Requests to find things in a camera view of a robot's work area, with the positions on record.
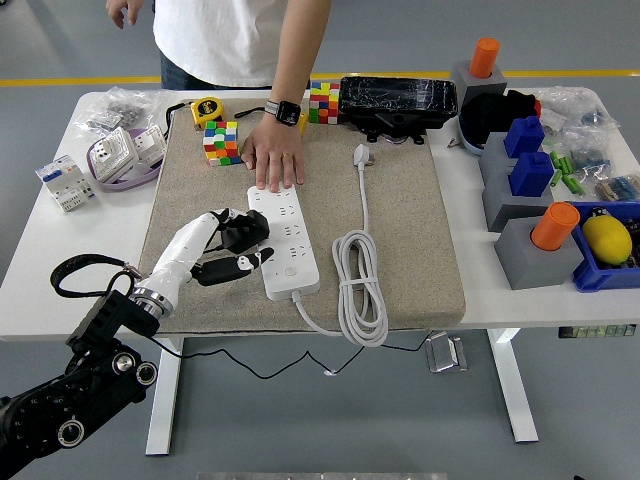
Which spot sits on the silver metal bracket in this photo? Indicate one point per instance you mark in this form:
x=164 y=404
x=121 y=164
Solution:
x=446 y=352

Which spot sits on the clear bag of terminals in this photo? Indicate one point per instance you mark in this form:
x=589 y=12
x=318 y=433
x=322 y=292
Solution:
x=617 y=187

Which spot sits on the black fabric bundle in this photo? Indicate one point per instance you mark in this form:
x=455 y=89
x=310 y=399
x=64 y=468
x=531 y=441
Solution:
x=492 y=112

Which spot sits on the blue plastic block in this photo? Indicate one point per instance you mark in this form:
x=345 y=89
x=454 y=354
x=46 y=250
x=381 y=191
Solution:
x=531 y=174
x=523 y=136

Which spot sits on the grey plastic block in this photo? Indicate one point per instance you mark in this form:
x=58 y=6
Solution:
x=492 y=150
x=535 y=265
x=475 y=90
x=510 y=210

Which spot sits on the small metal clip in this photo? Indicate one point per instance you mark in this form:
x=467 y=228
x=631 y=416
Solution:
x=453 y=144

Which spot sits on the black box in plastic wrap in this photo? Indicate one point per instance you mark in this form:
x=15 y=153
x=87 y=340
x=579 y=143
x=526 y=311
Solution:
x=395 y=97

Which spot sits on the clear bag of blue parts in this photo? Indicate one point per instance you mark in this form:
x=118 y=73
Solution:
x=590 y=157

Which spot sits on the person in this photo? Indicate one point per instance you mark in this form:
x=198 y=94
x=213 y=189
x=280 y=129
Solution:
x=220 y=40

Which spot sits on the yellow lemon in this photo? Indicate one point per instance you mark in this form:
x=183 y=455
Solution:
x=607 y=239

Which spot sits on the person's left forearm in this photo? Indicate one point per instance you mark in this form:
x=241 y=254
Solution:
x=295 y=60

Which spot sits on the person's left hand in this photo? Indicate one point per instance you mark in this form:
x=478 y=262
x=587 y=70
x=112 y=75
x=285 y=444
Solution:
x=275 y=150

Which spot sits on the white table leg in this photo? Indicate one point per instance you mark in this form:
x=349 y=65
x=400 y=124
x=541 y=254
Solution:
x=512 y=385
x=165 y=425

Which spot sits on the white wall socket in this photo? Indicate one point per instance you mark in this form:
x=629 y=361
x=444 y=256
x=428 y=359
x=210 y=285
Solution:
x=111 y=152
x=150 y=145

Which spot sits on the black smartwatch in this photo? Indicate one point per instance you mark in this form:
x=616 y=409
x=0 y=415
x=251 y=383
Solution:
x=287 y=112

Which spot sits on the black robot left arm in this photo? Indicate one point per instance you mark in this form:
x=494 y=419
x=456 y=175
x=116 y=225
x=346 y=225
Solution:
x=75 y=380

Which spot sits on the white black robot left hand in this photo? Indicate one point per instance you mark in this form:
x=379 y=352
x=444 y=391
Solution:
x=180 y=255

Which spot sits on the yellow tape measure black label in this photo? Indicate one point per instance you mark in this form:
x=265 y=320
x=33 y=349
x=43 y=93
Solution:
x=208 y=111

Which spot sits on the clear bag of metal parts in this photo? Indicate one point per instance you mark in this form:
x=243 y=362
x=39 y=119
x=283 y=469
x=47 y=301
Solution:
x=120 y=107

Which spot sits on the purple plastic tray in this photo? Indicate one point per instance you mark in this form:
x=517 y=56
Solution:
x=125 y=185

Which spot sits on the blue plastic bin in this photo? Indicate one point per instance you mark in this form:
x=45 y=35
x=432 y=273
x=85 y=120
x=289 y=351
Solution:
x=600 y=280

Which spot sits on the pale blue rimmed base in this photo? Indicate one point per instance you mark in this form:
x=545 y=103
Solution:
x=470 y=142

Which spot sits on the white circuit breaker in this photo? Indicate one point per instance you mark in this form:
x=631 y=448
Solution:
x=66 y=182

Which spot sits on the green plastic wall anchor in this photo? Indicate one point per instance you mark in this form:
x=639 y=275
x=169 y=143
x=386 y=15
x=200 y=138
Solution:
x=568 y=180
x=556 y=178
x=576 y=186
x=560 y=163
x=568 y=164
x=553 y=159

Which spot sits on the multicoloured puzzle cube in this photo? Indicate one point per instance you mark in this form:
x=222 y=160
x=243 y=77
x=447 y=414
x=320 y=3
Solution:
x=222 y=145
x=325 y=102

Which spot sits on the clear bag of white parts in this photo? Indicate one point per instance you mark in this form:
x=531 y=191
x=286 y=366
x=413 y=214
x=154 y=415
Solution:
x=575 y=107

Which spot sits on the small red plastic piece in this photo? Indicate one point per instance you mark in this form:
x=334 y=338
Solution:
x=536 y=106

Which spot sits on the small black white toy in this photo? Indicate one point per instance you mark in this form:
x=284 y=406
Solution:
x=597 y=212

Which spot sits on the orange plastic cylinder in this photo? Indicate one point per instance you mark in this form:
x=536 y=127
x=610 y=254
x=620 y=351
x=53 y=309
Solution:
x=555 y=225
x=484 y=57

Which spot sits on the black table control panel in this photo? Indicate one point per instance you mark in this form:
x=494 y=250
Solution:
x=595 y=332

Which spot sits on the yellow tape measure chrome clip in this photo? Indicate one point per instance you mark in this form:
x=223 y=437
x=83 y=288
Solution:
x=303 y=122

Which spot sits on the grey-brown mat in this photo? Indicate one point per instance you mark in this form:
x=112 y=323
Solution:
x=400 y=225

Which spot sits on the person's right hand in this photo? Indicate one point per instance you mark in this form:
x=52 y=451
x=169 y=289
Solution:
x=122 y=10

